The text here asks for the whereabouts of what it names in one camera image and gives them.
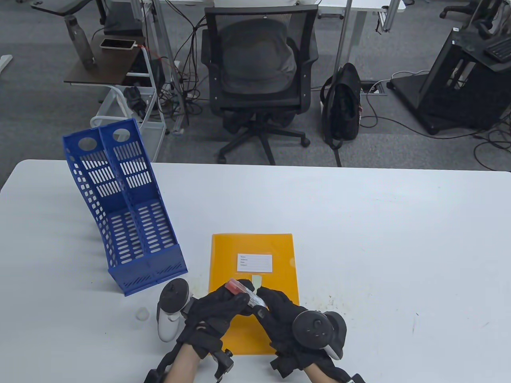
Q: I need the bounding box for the dark grey desk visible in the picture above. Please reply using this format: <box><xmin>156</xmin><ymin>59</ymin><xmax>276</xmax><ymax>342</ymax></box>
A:
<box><xmin>31</xmin><ymin>0</ymin><xmax>108</xmax><ymax>17</ymax></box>

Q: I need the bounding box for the black equipment stand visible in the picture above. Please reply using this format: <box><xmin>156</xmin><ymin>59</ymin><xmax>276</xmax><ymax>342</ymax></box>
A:
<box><xmin>389</xmin><ymin>28</ymin><xmax>511</xmax><ymax>135</ymax></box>

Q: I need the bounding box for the white smartphone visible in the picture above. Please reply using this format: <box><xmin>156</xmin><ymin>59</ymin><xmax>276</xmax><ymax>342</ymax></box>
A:
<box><xmin>99</xmin><ymin>38</ymin><xmax>136</xmax><ymax>51</ymax></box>

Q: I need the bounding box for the red charging cable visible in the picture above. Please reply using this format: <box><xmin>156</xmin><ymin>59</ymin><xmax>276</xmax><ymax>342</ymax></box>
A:
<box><xmin>136</xmin><ymin>45</ymin><xmax>180</xmax><ymax>74</ymax></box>

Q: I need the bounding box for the white lined label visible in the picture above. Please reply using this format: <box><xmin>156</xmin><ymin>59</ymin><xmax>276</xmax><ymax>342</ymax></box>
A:
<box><xmin>237</xmin><ymin>253</ymin><xmax>273</xmax><ymax>273</ymax></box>

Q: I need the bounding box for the black left hand controller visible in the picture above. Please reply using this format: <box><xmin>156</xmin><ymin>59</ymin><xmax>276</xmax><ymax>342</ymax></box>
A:
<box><xmin>156</xmin><ymin>278</ymin><xmax>194</xmax><ymax>342</ymax></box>

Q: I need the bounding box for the person's right forearm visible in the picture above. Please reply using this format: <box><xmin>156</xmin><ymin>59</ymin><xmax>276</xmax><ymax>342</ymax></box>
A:
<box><xmin>303</xmin><ymin>365</ymin><xmax>340</xmax><ymax>383</ymax></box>

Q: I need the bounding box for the silver desk leg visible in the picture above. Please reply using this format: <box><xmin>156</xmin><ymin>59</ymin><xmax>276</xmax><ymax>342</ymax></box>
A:
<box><xmin>154</xmin><ymin>0</ymin><xmax>188</xmax><ymax>134</ymax></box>

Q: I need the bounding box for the white wire cart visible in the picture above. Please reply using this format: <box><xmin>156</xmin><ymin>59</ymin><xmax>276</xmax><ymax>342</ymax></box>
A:
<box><xmin>90</xmin><ymin>48</ymin><xmax>167</xmax><ymax>162</ymax></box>

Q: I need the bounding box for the black keyboard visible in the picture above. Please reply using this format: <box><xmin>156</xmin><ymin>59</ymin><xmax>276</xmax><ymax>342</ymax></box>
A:
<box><xmin>484</xmin><ymin>38</ymin><xmax>511</xmax><ymax>62</ymax></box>

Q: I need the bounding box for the metal floor outlet box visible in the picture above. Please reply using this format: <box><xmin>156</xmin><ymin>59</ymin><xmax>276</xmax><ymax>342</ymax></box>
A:
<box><xmin>360</xmin><ymin>80</ymin><xmax>387</xmax><ymax>96</ymax></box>

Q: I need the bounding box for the orange L-shaped folder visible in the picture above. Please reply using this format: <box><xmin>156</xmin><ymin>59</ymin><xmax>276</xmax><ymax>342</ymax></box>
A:
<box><xmin>209</xmin><ymin>233</ymin><xmax>300</xmax><ymax>355</ymax></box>

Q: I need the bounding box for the dark grey water bottle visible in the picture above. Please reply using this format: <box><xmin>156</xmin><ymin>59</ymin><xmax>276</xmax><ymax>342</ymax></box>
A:
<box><xmin>64</xmin><ymin>15</ymin><xmax>97</xmax><ymax>71</ymax></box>

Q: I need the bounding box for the black cable bundle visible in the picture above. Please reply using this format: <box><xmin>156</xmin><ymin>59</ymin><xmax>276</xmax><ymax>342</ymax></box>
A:
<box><xmin>158</xmin><ymin>0</ymin><xmax>210</xmax><ymax>120</ymax></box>

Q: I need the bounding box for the black backpack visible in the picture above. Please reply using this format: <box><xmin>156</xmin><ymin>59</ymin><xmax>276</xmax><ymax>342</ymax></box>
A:
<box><xmin>320</xmin><ymin>63</ymin><xmax>363</xmax><ymax>167</ymax></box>

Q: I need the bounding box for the white desk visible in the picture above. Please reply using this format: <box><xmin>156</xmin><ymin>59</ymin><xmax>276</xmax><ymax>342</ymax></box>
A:
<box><xmin>311</xmin><ymin>0</ymin><xmax>406</xmax><ymax>32</ymax></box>

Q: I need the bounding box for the brown side table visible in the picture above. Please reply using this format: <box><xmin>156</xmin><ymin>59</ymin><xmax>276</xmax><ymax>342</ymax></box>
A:
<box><xmin>64</xmin><ymin>30</ymin><xmax>146</xmax><ymax>85</ymax></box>

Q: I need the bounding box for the person's right hand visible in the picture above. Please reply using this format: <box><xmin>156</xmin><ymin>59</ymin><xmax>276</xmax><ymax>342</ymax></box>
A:
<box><xmin>254</xmin><ymin>288</ymin><xmax>360</xmax><ymax>382</ymax></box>

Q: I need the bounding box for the translucent glue stick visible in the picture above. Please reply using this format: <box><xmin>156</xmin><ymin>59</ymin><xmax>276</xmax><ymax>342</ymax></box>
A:
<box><xmin>225</xmin><ymin>279</ymin><xmax>268</xmax><ymax>310</ymax></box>

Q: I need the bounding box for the black swivel chair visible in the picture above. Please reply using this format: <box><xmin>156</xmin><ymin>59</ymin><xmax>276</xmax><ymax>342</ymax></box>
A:
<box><xmin>439</xmin><ymin>0</ymin><xmax>511</xmax><ymax>38</ymax></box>

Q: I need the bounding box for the person's left forearm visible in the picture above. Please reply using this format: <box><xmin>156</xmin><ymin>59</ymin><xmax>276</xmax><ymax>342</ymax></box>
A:
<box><xmin>166</xmin><ymin>343</ymin><xmax>202</xmax><ymax>383</ymax></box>

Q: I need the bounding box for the black right hand controller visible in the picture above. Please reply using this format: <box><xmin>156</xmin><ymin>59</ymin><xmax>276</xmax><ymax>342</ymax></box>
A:
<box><xmin>292</xmin><ymin>310</ymin><xmax>347</xmax><ymax>360</ymax></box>

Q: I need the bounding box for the person's left hand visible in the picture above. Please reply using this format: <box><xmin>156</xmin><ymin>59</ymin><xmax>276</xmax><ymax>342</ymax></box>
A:
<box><xmin>178</xmin><ymin>279</ymin><xmax>256</xmax><ymax>359</ymax></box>

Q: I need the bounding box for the blue plastic file rack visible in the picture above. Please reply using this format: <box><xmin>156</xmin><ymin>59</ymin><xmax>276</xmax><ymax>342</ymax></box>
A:
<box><xmin>62</xmin><ymin>118</ymin><xmax>188</xmax><ymax>297</ymax></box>

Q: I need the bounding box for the black mesh office chair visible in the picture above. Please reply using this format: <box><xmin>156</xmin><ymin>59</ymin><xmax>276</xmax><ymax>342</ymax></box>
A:
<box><xmin>201</xmin><ymin>5</ymin><xmax>320</xmax><ymax>165</ymax></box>

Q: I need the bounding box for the black hand controller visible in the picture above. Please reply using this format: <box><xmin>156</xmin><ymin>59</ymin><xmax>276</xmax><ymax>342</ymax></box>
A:
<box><xmin>292</xmin><ymin>310</ymin><xmax>347</xmax><ymax>360</ymax></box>
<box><xmin>156</xmin><ymin>278</ymin><xmax>194</xmax><ymax>342</ymax></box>

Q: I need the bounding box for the silver metal pole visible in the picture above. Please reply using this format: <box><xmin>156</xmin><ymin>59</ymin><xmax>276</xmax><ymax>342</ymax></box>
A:
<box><xmin>335</xmin><ymin>0</ymin><xmax>352</xmax><ymax>76</ymax></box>

